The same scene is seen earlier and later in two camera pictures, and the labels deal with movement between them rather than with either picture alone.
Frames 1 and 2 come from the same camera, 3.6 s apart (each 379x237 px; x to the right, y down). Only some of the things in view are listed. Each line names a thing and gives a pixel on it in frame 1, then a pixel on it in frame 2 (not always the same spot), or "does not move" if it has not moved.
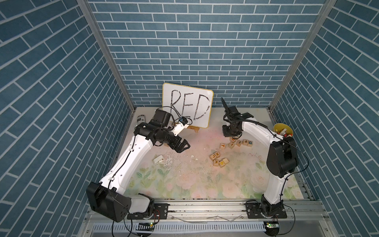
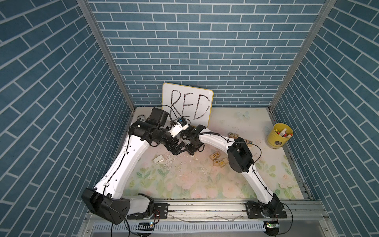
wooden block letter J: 212,157 does not move
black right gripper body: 228,131 → 192,148
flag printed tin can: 140,119 does not move
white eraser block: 158,159 does not move
